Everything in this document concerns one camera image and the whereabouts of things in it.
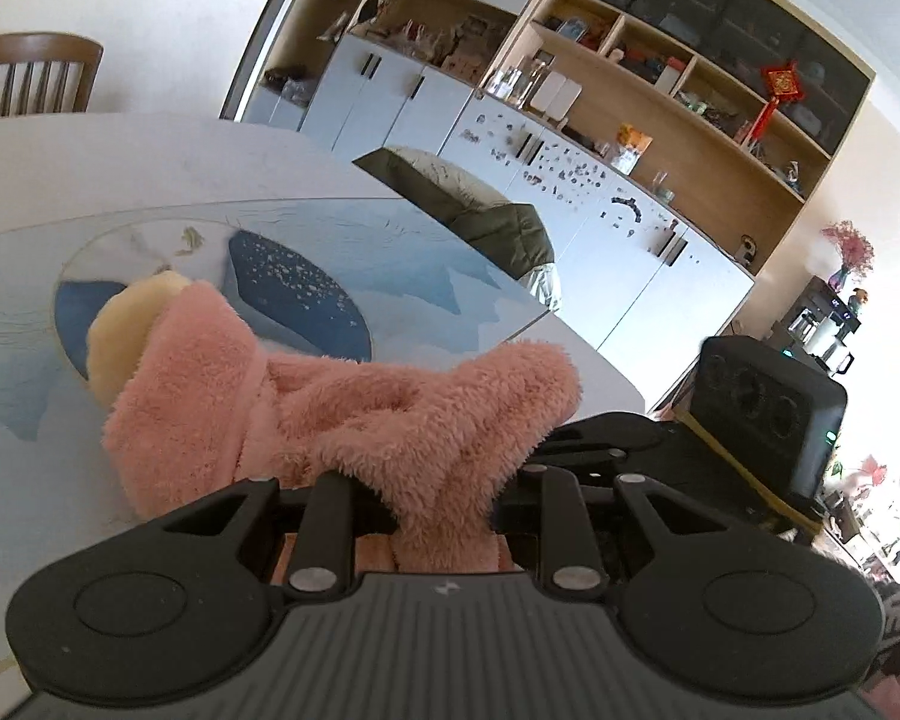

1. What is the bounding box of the cream plush pad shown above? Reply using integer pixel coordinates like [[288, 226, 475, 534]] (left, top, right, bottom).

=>
[[85, 271, 194, 407]]

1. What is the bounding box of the white storage box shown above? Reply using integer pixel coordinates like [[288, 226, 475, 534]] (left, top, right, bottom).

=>
[[529, 72, 584, 125]]

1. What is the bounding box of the red knot ornament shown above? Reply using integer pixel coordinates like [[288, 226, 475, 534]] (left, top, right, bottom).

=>
[[736, 60, 807, 145]]

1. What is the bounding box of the white and wood wall cabinet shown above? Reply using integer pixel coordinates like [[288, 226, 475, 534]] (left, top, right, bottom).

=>
[[241, 0, 878, 421]]

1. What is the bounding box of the wooden chair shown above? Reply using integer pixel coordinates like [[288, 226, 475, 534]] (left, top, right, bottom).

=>
[[0, 31, 105, 121]]

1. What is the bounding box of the blue printed table mat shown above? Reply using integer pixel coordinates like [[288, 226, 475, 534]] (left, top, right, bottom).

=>
[[0, 197, 552, 680]]

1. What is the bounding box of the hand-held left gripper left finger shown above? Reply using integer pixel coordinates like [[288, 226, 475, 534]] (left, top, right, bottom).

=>
[[157, 472, 391, 601]]

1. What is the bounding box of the yellow strap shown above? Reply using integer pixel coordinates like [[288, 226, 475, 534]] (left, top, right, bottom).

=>
[[682, 405, 805, 524]]

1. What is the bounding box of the black coffee machine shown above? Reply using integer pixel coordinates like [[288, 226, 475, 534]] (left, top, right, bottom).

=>
[[784, 275, 865, 376]]

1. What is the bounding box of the pink flower bouquet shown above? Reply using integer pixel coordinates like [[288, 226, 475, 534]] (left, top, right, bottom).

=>
[[820, 220, 876, 290]]

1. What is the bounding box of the pink fluffy cloth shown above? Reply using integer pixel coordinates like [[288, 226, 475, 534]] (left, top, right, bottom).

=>
[[101, 280, 580, 577]]

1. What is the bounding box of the olive green cushion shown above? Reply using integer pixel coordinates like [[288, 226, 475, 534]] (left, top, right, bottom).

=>
[[352, 145, 563, 311]]

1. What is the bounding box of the orange box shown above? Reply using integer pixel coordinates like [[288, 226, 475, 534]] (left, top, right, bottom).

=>
[[610, 123, 655, 175]]

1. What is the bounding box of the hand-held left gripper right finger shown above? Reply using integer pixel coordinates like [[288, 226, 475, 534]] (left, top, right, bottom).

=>
[[493, 465, 725, 593]]

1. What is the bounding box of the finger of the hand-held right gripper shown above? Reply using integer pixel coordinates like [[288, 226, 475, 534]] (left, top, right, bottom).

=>
[[536, 411, 692, 467]]

